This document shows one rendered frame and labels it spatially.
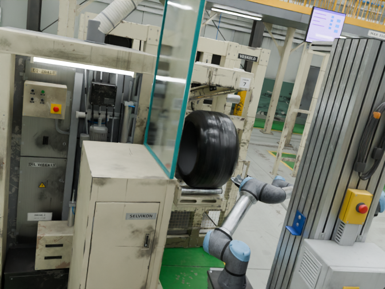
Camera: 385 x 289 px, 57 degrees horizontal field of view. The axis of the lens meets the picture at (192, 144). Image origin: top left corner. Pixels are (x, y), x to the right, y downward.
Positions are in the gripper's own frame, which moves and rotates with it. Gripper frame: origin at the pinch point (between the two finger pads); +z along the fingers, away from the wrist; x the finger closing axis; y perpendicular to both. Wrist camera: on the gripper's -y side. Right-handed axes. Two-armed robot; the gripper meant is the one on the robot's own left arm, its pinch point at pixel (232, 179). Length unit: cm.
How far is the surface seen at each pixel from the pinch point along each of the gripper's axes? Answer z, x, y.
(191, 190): 21.7, 19.7, -9.4
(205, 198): 11.7, 14.5, -15.7
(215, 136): 17.1, 4.8, 32.2
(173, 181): 2, 78, 51
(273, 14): 196, -591, -37
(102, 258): 16, 113, 19
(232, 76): 37, -51, 51
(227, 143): 9.2, 0.5, 27.9
